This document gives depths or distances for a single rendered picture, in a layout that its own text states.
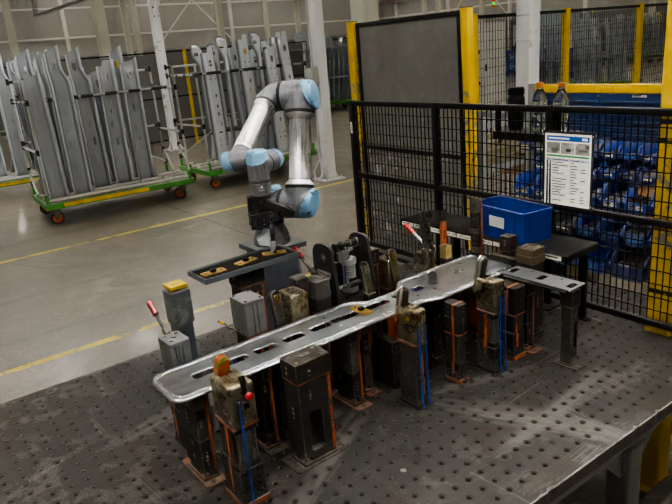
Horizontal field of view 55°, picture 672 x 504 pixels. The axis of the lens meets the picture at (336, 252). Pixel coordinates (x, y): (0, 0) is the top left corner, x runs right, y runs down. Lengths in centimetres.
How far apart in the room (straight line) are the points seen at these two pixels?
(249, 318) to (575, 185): 140
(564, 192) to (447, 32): 199
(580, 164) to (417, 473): 139
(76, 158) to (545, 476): 767
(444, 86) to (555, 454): 301
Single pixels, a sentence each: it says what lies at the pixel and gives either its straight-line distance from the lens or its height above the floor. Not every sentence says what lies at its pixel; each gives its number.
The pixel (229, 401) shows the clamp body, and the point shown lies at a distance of 168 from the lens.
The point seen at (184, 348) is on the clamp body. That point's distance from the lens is 198.
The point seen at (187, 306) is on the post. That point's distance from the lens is 215.
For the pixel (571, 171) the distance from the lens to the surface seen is 272.
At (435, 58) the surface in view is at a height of 170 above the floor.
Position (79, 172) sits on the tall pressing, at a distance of 885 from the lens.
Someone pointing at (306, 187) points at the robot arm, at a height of 133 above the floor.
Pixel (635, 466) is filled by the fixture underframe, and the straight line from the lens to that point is 236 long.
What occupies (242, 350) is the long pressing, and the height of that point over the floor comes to 100.
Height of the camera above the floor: 185
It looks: 18 degrees down
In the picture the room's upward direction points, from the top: 5 degrees counter-clockwise
